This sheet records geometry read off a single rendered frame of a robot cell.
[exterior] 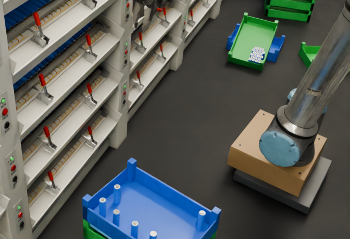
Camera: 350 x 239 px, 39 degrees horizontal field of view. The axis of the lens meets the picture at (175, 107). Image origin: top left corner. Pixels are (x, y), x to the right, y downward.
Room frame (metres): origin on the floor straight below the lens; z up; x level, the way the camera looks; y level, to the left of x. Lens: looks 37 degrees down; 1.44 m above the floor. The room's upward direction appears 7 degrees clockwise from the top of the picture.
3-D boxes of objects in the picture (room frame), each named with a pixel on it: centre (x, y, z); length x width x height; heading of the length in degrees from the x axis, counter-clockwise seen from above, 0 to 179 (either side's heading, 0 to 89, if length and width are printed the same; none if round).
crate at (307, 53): (2.50, -0.86, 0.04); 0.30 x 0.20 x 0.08; 102
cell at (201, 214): (0.85, -0.10, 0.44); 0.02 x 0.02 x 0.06
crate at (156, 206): (0.85, 0.03, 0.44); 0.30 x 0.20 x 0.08; 59
